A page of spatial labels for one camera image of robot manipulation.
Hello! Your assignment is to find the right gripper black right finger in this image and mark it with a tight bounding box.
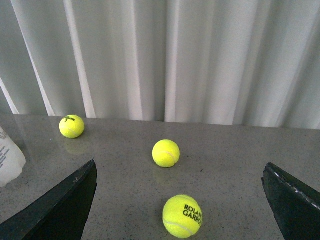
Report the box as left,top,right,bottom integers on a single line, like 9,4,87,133
261,162,320,240

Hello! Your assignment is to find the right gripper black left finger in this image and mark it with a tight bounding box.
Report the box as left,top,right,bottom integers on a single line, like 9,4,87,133
0,160,97,240

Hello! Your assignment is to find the blue white Wilson tennis can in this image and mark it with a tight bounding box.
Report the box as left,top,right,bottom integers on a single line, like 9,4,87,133
0,127,26,188

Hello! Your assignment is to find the far yellow Wilson tennis ball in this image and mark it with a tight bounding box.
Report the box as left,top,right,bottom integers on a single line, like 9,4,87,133
59,115,85,139

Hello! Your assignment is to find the yellow Roland Garros tennis ball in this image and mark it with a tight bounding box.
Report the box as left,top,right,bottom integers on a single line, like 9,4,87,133
162,194,203,239

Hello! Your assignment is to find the plain yellow tennis ball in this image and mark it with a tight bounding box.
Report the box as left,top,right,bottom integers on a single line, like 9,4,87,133
152,139,180,168

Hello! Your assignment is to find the white pleated curtain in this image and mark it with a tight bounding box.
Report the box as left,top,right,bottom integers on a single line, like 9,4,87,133
0,0,320,129

